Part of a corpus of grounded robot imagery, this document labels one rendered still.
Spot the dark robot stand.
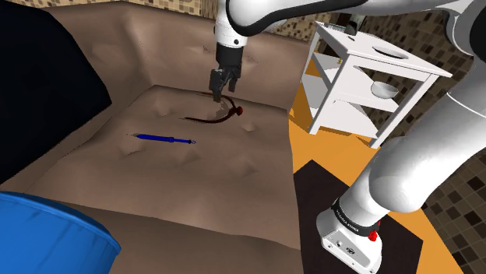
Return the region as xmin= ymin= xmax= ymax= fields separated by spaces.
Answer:
xmin=293 ymin=159 xmax=424 ymax=274

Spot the blue pen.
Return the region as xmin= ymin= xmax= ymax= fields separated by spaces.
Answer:
xmin=135 ymin=132 xmax=197 ymax=146

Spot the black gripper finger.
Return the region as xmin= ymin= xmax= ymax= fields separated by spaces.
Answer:
xmin=227 ymin=66 xmax=243 ymax=93
xmin=208 ymin=68 xmax=229 ymax=104

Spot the brown sofa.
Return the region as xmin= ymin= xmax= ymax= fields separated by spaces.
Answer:
xmin=0 ymin=0 xmax=309 ymax=274

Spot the white side table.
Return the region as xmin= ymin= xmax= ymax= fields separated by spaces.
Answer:
xmin=301 ymin=20 xmax=453 ymax=149

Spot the dark navy cushion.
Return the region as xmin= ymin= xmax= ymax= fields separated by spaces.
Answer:
xmin=0 ymin=0 xmax=113 ymax=185

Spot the dark red curved strip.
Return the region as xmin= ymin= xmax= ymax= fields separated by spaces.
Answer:
xmin=182 ymin=91 xmax=245 ymax=125

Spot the blue round barrel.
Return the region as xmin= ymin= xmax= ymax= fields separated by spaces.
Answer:
xmin=0 ymin=191 xmax=122 ymax=274

